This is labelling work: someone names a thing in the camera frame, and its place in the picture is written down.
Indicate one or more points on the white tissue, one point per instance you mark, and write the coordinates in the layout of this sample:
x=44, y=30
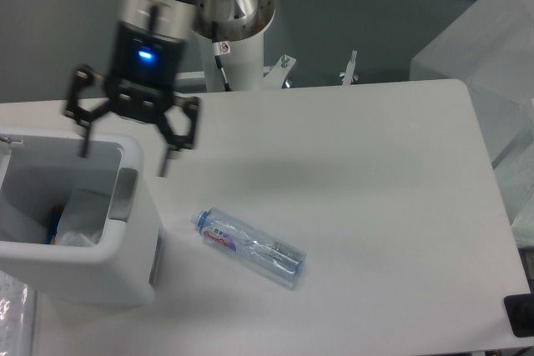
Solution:
x=83, y=219

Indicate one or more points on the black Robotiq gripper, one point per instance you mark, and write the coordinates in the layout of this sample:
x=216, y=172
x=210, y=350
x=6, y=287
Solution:
x=144, y=76

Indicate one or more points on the metal clamp bolt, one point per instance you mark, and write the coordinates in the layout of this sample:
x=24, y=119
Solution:
x=349, y=77

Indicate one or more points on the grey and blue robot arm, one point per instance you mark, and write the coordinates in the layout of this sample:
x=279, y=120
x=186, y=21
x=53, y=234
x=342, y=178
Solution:
x=232, y=20

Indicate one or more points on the blue snack wrapper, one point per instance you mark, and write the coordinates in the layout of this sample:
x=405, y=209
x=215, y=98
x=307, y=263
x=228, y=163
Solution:
x=55, y=217

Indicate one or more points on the white plastic trash can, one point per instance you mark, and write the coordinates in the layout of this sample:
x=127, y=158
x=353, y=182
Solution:
x=39, y=170

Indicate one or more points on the clear plastic sheet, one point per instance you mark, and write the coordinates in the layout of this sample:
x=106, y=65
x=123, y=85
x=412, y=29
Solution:
x=18, y=303

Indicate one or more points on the translucent white storage box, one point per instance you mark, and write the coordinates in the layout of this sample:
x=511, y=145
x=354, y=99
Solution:
x=490, y=49

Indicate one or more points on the clear plastic water bottle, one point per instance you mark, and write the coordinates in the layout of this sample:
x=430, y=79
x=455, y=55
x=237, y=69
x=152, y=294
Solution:
x=259, y=251

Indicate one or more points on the white cross base bracket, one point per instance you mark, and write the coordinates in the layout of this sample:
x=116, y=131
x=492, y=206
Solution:
x=276, y=76

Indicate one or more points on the black device at table corner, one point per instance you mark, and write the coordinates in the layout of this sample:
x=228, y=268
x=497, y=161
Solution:
x=519, y=309

